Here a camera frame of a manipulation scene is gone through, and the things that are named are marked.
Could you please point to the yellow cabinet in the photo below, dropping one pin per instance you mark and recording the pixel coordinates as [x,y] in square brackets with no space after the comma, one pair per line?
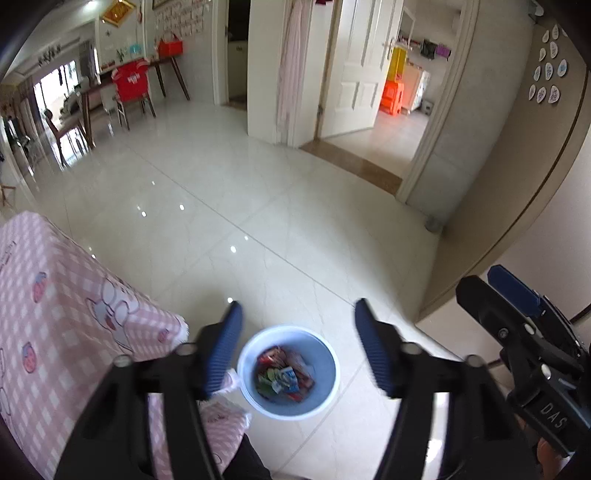
[398,64]

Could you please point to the white plastic bin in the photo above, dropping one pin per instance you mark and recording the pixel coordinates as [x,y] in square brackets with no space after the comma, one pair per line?
[258,344]

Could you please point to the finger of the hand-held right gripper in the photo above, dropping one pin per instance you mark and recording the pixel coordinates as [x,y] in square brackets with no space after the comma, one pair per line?
[512,286]
[485,304]

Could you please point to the white panel door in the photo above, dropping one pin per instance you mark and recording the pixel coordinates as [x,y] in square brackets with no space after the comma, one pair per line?
[355,69]

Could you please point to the white cabinet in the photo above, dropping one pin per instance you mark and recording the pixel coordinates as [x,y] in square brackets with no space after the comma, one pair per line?
[419,87]

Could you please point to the wooden dining table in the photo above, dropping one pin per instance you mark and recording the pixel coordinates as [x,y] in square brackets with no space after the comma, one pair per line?
[97,87]

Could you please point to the pink checkered tablecloth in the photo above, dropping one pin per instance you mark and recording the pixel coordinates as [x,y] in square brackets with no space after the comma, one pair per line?
[60,323]

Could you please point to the orange plastic stool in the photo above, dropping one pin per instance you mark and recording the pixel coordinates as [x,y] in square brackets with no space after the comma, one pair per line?
[391,98]

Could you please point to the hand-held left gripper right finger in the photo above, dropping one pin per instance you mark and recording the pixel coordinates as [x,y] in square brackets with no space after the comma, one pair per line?
[369,350]

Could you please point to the red shirt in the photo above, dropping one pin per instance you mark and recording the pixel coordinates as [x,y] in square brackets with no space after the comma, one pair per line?
[130,81]

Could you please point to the group of decorative wall plates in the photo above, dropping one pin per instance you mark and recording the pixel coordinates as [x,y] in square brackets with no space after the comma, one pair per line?
[549,69]

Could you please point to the wall of paper certificates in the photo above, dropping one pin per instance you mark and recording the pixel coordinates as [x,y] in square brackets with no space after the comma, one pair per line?
[182,18]

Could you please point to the white appliance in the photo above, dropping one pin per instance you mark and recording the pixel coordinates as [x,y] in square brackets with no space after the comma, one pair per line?
[238,69]

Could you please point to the person's dark trouser leg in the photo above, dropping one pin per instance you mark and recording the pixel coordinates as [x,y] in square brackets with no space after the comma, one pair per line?
[249,461]

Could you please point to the pink hanging cloth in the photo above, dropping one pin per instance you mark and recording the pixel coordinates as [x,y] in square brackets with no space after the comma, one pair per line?
[290,74]

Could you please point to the pile of snack wrappers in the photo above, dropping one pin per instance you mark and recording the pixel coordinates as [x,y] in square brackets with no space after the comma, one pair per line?
[284,376]

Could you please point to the red basket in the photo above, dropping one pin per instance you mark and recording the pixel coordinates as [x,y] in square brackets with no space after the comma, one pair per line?
[171,46]

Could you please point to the wooden dining chair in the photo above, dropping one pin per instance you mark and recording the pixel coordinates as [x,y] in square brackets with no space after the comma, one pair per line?
[64,134]

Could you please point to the gold framed picture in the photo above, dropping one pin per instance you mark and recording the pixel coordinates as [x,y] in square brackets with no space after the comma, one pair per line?
[119,10]

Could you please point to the teal container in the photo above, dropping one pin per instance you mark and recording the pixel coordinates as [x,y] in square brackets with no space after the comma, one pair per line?
[134,47]

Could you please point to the red chair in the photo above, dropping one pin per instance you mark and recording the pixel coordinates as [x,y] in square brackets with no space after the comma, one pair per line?
[134,106]

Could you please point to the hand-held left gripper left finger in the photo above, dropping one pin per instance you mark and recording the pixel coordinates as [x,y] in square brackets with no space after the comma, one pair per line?
[226,350]

